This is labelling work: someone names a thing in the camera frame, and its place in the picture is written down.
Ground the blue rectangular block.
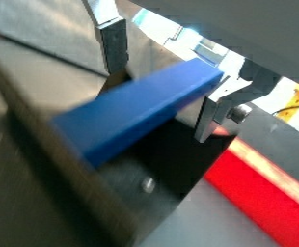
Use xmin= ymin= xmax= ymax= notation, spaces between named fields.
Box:
xmin=52 ymin=59 xmax=223 ymax=168

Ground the red board with shaped holes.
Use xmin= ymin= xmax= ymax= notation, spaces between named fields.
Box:
xmin=206 ymin=133 xmax=299 ymax=247

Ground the black curved fixture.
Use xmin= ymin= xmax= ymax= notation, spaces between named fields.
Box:
xmin=0 ymin=54 xmax=235 ymax=247

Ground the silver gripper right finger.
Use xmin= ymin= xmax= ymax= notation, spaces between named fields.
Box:
xmin=195 ymin=59 xmax=280 ymax=143

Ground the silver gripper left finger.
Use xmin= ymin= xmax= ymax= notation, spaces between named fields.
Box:
xmin=82 ymin=0 xmax=130 ymax=74

